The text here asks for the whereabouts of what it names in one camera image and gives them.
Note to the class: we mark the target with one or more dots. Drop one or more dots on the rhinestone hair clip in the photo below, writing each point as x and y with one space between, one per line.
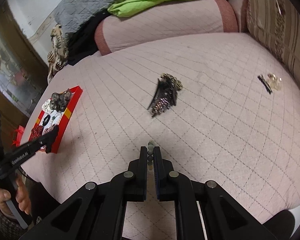
161 102

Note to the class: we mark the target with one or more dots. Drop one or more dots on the leopard print cloth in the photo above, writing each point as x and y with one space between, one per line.
58 57

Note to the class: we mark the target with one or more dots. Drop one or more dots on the red gift bag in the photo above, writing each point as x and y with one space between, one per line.
16 136

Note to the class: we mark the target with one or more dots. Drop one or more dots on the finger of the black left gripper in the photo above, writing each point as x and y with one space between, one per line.
131 185

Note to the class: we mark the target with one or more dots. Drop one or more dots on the clear crystal hair clip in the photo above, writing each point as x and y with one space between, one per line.
274 81

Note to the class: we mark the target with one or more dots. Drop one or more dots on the grey organza scrunchie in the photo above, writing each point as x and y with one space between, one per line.
59 101

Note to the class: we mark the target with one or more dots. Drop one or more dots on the black claw hair clip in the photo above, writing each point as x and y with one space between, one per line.
170 83

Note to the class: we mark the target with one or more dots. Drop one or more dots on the wooden glass door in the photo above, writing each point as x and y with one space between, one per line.
23 77

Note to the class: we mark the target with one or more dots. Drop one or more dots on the red tray with white base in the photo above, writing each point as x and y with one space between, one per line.
60 119

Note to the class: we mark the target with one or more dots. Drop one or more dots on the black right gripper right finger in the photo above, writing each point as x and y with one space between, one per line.
170 185

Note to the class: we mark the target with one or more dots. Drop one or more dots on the pink quilted mattress cover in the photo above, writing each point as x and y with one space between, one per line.
225 126

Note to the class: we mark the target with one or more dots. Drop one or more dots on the dark red dotted scrunchie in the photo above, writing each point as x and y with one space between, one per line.
36 132

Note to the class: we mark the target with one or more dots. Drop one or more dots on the grey quilted blanket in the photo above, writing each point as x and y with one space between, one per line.
72 14

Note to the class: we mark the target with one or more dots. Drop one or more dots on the white floral scrunchie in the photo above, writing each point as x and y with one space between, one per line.
46 107

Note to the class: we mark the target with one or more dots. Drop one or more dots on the pink patterned scrunchie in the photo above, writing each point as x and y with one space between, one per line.
47 130

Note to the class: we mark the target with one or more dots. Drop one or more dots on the right gripper black tool left finger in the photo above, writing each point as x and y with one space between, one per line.
9 162

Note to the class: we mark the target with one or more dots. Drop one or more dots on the beige striped cushion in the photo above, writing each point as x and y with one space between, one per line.
276 25

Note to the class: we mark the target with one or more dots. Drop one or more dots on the pink bolster pillow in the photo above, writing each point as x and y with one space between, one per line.
169 19

